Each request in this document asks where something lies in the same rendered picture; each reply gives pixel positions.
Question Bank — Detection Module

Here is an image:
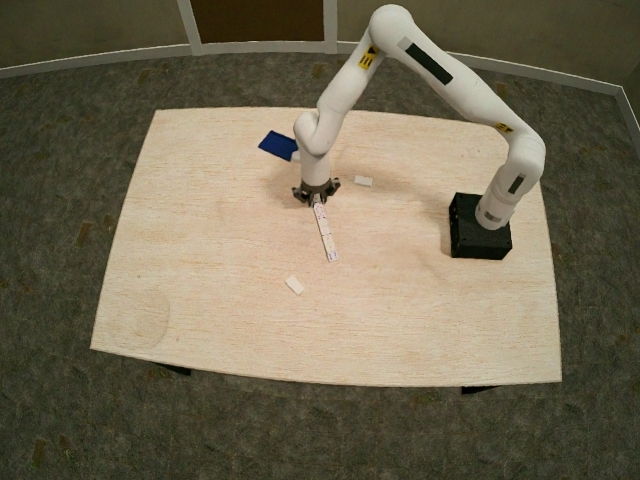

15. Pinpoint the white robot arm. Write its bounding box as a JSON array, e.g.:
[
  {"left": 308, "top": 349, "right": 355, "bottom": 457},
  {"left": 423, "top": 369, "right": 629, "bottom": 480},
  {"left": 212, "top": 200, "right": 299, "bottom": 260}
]
[{"left": 292, "top": 4, "right": 546, "bottom": 230}]

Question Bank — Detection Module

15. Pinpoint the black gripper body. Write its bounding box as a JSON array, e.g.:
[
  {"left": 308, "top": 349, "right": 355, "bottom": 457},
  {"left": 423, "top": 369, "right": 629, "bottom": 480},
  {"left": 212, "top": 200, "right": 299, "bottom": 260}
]
[{"left": 300, "top": 177, "right": 332, "bottom": 194}]

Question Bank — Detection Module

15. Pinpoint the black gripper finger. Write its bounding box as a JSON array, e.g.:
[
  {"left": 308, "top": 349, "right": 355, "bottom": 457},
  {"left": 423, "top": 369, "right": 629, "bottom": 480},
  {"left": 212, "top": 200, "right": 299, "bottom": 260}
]
[
  {"left": 320, "top": 177, "right": 341, "bottom": 205},
  {"left": 292, "top": 186, "right": 315, "bottom": 208}
]

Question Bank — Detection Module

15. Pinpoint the dark blue flat rectangle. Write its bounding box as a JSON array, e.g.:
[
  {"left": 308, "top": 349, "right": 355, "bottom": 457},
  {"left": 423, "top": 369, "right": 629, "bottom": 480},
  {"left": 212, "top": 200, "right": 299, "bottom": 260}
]
[{"left": 258, "top": 130, "right": 299, "bottom": 162}]

